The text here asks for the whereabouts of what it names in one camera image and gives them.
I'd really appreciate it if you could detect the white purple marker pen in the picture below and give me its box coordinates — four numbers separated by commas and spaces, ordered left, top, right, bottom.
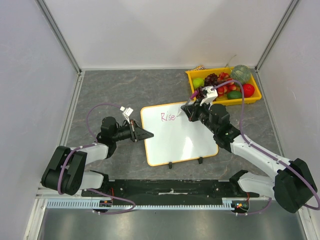
176, 90, 198, 117

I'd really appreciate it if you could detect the yellow-framed whiteboard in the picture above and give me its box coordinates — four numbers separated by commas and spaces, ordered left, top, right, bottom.
140, 102, 219, 167

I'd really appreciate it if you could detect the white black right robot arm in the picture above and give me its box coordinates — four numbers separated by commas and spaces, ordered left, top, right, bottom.
180, 102, 320, 213

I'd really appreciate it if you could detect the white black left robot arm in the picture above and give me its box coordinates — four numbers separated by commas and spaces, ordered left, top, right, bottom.
41, 116, 154, 196

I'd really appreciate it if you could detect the dark purple grape bunch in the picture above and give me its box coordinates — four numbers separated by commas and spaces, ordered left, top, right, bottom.
195, 86, 204, 99

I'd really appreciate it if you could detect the green apple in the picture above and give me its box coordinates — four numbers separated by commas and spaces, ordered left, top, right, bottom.
192, 77, 205, 90

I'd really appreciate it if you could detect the green mango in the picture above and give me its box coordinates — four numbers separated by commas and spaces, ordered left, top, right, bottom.
226, 90, 242, 100

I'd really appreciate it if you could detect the yellow plastic fruit tray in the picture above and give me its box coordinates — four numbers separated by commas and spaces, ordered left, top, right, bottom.
185, 67, 262, 106

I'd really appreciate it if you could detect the yellow snack packet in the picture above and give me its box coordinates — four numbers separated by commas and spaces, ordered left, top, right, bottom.
191, 65, 206, 71

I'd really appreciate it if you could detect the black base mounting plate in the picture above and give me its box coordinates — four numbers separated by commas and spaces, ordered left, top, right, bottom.
98, 179, 259, 204

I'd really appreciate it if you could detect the red apple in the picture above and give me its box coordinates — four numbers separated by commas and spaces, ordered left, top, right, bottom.
242, 83, 255, 98

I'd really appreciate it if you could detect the green netted melon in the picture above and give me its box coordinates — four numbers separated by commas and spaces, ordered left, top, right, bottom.
230, 64, 251, 85

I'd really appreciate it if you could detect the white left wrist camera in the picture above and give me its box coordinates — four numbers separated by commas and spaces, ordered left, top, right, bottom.
120, 106, 134, 123

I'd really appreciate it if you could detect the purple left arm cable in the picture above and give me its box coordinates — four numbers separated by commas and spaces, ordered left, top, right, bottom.
56, 103, 137, 216

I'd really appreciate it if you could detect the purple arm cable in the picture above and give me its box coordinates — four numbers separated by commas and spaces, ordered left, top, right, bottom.
212, 79, 320, 216
56, 103, 137, 216

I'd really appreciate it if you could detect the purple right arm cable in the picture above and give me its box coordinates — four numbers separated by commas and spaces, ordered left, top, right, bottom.
212, 79, 320, 216

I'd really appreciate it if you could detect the white slotted cable duct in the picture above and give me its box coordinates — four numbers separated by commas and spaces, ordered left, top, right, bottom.
46, 198, 243, 211

